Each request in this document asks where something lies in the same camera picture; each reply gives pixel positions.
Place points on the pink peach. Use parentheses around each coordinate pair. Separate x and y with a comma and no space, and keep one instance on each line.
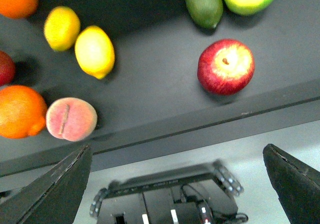
(71,119)

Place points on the red yellow apple front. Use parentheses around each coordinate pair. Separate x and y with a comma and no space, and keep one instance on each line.
(225,67)

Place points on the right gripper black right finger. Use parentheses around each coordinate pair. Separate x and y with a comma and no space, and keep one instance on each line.
(297,185)

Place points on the green avocado near front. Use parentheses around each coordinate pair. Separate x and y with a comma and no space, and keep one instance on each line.
(205,13)

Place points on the orange mango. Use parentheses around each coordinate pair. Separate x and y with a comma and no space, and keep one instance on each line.
(22,112)

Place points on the red pomegranate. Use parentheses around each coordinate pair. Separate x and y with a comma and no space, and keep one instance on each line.
(7,69)

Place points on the mobile robot base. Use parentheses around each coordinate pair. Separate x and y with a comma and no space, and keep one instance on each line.
(198,194)

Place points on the yellow lemon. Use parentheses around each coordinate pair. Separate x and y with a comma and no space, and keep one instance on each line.
(61,28)
(94,52)

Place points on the orange fruit front left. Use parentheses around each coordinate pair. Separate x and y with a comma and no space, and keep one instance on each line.
(18,9)

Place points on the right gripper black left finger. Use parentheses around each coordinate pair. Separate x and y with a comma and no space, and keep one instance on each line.
(54,197)

